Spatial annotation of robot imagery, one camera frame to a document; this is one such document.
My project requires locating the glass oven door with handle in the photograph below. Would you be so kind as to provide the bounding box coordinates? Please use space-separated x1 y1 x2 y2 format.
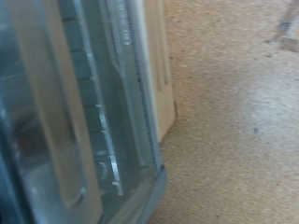
0 0 169 224

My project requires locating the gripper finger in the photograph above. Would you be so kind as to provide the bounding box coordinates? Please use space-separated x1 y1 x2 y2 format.
0 115 29 224

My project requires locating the wooden slatted block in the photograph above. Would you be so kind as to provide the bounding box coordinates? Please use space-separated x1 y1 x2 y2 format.
143 0 179 143

